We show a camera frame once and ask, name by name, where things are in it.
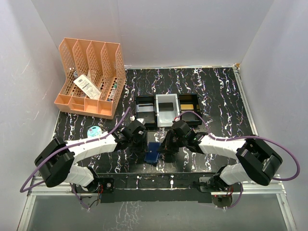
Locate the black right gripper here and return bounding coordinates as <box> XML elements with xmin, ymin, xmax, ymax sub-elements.
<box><xmin>158</xmin><ymin>130</ymin><xmax>187</xmax><ymax>154</ymax></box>

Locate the blue card holder wallet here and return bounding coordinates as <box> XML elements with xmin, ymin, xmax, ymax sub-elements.
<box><xmin>144</xmin><ymin>142</ymin><xmax>161</xmax><ymax>165</ymax></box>

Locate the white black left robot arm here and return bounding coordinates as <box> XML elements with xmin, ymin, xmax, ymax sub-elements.
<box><xmin>35</xmin><ymin>118</ymin><xmax>146</xmax><ymax>192</ymax></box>

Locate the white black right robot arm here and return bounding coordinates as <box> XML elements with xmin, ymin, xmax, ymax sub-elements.
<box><xmin>158</xmin><ymin>120</ymin><xmax>282</xmax><ymax>191</ymax></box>

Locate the silver card in bin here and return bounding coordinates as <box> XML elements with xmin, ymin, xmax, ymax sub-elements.
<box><xmin>136</xmin><ymin>103</ymin><xmax>154</xmax><ymax>113</ymax></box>

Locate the black card in bin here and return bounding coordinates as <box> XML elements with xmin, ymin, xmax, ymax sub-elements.
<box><xmin>158</xmin><ymin>102</ymin><xmax>174</xmax><ymax>111</ymax></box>

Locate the gold card in bin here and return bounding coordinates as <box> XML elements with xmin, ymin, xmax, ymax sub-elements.
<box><xmin>180</xmin><ymin>104</ymin><xmax>194</xmax><ymax>112</ymax></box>

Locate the black left bin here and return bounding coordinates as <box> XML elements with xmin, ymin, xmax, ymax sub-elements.
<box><xmin>135</xmin><ymin>95</ymin><xmax>157</xmax><ymax>130</ymax></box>

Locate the black bin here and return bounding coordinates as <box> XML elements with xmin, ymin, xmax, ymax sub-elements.
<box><xmin>179</xmin><ymin>93</ymin><xmax>202</xmax><ymax>127</ymax></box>
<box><xmin>135</xmin><ymin>95</ymin><xmax>157</xmax><ymax>130</ymax></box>

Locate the black right bin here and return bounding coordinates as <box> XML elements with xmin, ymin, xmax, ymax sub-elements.
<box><xmin>179</xmin><ymin>93</ymin><xmax>202</xmax><ymax>127</ymax></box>

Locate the white middle bin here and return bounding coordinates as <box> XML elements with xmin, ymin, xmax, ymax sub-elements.
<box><xmin>155</xmin><ymin>94</ymin><xmax>180</xmax><ymax>128</ymax></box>

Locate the round teal tape roll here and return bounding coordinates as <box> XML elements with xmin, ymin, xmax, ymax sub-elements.
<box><xmin>87</xmin><ymin>126</ymin><xmax>102</xmax><ymax>138</ymax></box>

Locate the orange plastic file organizer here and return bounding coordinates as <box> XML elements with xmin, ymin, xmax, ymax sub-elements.
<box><xmin>54</xmin><ymin>38</ymin><xmax>126</xmax><ymax>119</ymax></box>

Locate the white labelled paper packet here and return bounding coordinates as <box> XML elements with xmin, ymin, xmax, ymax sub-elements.
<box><xmin>73</xmin><ymin>74</ymin><xmax>101</xmax><ymax>100</ymax></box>

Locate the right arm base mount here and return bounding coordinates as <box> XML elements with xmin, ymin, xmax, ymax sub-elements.
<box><xmin>192</xmin><ymin>177</ymin><xmax>241</xmax><ymax>193</ymax></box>

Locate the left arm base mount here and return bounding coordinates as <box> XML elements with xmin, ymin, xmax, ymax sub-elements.
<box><xmin>73</xmin><ymin>176</ymin><xmax>115</xmax><ymax>194</ymax></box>

